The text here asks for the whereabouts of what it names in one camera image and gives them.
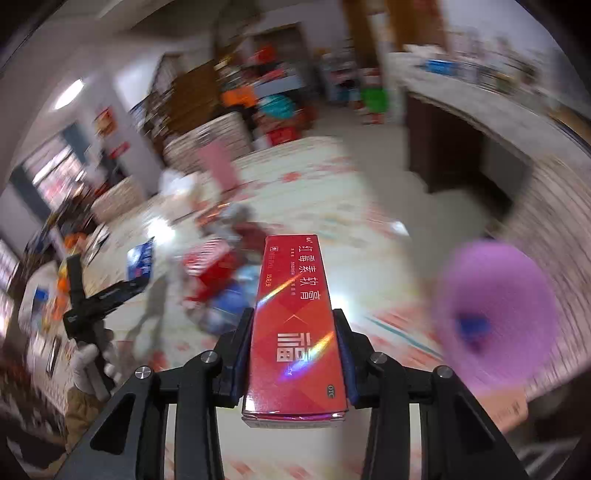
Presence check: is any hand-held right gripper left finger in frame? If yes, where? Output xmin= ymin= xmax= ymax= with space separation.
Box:
xmin=55 ymin=308 xmax=256 ymax=480

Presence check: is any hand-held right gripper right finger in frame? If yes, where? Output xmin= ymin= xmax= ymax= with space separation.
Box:
xmin=331 ymin=308 xmax=532 ymax=480

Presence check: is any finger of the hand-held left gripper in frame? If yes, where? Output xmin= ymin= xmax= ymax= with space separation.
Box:
xmin=90 ymin=276 xmax=152 ymax=319
xmin=66 ymin=255 xmax=88 ymax=303

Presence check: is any long red cardboard box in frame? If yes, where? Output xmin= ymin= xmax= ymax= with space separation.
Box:
xmin=241 ymin=234 xmax=349 ymax=428

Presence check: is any purple perforated plastic basket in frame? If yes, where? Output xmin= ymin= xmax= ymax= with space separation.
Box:
xmin=434 ymin=240 xmax=561 ymax=398

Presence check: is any person's left hand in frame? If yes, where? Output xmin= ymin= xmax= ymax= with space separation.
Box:
xmin=74 ymin=329 xmax=121 ymax=402

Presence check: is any blue snack packet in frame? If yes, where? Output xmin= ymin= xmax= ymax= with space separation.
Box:
xmin=126 ymin=237 xmax=156 ymax=283

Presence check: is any red striped box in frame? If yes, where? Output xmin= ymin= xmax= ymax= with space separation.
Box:
xmin=181 ymin=237 xmax=237 ymax=302

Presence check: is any pink pouch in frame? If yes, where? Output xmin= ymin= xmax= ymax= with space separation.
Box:
xmin=196 ymin=140 xmax=242 ymax=191

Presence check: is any patterned table mat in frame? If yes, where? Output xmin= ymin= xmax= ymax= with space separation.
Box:
xmin=90 ymin=136 xmax=462 ymax=480

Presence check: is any red gift bag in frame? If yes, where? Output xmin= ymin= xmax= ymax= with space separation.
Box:
xmin=267 ymin=124 xmax=300 ymax=146

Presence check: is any orange box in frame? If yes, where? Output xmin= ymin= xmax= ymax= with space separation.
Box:
xmin=221 ymin=88 xmax=257 ymax=108

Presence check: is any dark wooden desk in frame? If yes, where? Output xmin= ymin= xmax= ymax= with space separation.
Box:
xmin=405 ymin=92 xmax=532 ymax=213

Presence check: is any teal bag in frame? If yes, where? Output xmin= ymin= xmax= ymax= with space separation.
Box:
xmin=259 ymin=95 xmax=296 ymax=121

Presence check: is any large patterned chair cushion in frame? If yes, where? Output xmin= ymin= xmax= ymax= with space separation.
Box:
xmin=501 ymin=154 xmax=591 ymax=398

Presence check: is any green bag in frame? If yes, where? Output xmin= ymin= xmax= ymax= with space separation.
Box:
xmin=360 ymin=85 xmax=389 ymax=115

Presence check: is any blue tissue pack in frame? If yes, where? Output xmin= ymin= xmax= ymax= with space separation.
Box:
xmin=425 ymin=59 xmax=462 ymax=77

